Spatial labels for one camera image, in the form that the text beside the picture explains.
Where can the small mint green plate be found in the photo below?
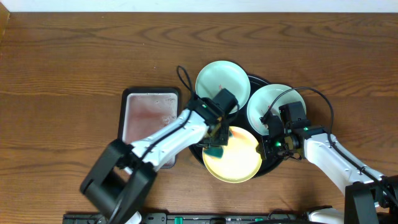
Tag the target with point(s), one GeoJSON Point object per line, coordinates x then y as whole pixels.
{"type": "Point", "coordinates": [223, 74]}

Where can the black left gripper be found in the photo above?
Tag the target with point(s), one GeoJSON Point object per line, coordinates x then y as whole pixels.
{"type": "Point", "coordinates": [218, 137]}

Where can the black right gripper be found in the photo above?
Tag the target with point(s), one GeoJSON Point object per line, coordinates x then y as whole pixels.
{"type": "Point", "coordinates": [265, 150]}

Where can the large mint green plate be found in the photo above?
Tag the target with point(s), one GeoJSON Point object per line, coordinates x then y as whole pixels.
{"type": "Point", "coordinates": [261, 100]}

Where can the green and yellow sponge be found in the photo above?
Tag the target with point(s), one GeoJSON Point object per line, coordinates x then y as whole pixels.
{"type": "Point", "coordinates": [216, 152]}

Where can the yellow plate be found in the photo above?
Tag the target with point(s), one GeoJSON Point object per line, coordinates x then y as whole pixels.
{"type": "Point", "coordinates": [240, 160]}

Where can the rectangular black sponge tray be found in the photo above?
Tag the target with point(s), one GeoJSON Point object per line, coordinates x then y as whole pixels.
{"type": "Point", "coordinates": [145, 110]}

